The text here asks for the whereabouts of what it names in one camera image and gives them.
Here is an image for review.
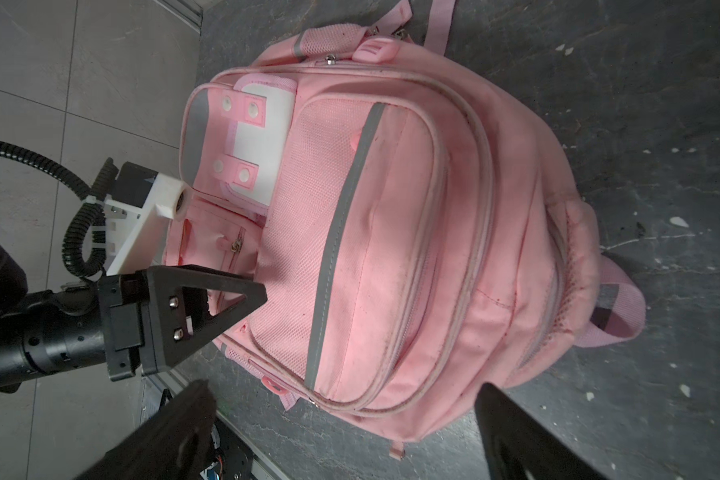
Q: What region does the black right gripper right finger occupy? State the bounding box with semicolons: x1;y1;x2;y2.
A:
474;383;605;480

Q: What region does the pink school backpack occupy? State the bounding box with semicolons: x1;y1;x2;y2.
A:
164;1;646;458

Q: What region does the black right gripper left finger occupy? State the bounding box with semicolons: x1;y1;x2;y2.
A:
78;380;217;479

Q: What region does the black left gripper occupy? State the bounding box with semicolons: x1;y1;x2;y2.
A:
97;265;267;381

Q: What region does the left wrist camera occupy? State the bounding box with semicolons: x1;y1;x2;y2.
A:
96;162;192;276

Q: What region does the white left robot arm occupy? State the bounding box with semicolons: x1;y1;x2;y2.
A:
0;141;267;393

